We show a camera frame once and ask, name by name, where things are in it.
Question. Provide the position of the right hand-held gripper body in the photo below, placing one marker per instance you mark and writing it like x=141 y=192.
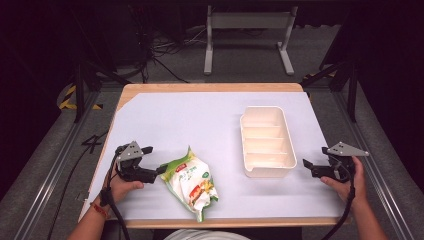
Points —
x=336 y=168

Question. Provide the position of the aluminium rail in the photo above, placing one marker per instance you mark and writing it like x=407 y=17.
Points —
x=50 y=173
x=376 y=173

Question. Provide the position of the person's right hand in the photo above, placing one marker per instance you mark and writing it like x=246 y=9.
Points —
x=360 y=186

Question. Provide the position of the green and white snack bag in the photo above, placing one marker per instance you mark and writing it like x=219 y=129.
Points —
x=191 y=183

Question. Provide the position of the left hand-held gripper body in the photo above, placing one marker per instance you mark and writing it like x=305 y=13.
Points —
x=135 y=173

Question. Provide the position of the person's white clothing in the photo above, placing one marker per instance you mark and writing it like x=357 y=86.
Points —
x=206 y=235

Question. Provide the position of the white divided plastic container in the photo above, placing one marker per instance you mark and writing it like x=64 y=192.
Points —
x=266 y=143

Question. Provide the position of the person's left hand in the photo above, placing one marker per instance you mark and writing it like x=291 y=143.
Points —
x=118 y=190

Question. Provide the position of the white metal stand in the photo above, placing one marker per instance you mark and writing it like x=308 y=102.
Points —
x=248 y=20

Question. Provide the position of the white table mat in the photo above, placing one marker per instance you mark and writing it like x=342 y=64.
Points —
x=200 y=123

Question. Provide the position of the black metal stand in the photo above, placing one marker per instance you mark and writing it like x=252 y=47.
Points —
x=351 y=93
x=79 y=93

